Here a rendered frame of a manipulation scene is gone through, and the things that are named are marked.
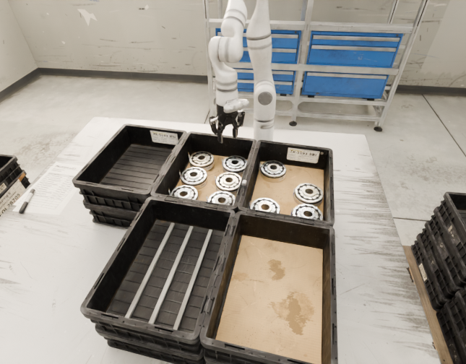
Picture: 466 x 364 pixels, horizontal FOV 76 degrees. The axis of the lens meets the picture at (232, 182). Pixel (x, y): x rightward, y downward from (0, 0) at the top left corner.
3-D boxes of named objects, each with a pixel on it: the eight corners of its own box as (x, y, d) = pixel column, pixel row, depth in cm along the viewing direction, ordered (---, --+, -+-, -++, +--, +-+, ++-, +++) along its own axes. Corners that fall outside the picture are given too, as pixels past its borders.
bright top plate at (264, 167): (264, 159, 125) (264, 158, 125) (287, 163, 123) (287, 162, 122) (258, 175, 118) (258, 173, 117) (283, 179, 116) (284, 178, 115)
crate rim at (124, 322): (149, 200, 101) (148, 195, 100) (236, 214, 96) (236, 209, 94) (79, 316, 73) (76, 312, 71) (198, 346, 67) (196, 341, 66)
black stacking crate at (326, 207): (256, 162, 131) (258, 140, 123) (326, 171, 126) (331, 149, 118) (237, 232, 103) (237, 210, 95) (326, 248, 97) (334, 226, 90)
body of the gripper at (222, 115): (231, 92, 106) (232, 115, 112) (210, 98, 102) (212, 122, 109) (243, 100, 101) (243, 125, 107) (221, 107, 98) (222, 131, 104)
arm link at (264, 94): (277, 87, 119) (274, 125, 131) (275, 78, 126) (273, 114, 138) (253, 88, 120) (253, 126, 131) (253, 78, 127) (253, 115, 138)
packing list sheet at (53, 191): (52, 162, 150) (52, 161, 150) (95, 165, 148) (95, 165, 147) (7, 210, 126) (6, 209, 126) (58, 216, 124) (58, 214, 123)
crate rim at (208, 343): (236, 214, 96) (236, 209, 94) (333, 231, 91) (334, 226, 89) (198, 346, 67) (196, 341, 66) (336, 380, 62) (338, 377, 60)
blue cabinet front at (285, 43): (218, 89, 293) (215, 27, 255) (292, 93, 285) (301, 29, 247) (217, 91, 291) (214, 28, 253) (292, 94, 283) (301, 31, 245)
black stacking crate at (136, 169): (131, 145, 141) (125, 124, 134) (191, 153, 136) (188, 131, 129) (82, 205, 113) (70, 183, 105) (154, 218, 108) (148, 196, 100)
